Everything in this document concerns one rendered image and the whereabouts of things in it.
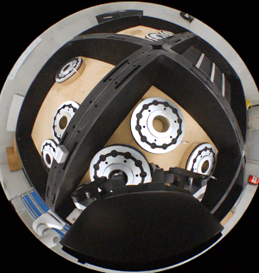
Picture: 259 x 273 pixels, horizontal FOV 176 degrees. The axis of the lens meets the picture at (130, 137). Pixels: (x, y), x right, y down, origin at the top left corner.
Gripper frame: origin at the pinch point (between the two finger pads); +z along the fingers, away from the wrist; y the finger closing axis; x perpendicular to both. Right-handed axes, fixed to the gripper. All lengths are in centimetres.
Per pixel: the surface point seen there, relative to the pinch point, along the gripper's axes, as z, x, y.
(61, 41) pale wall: 46, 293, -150
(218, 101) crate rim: -5.6, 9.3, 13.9
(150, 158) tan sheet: 4.4, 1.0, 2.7
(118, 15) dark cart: 6, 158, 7
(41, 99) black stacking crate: 2.8, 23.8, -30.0
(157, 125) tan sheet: 4.4, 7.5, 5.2
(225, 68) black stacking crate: -1, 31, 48
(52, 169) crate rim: -5.6, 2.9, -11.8
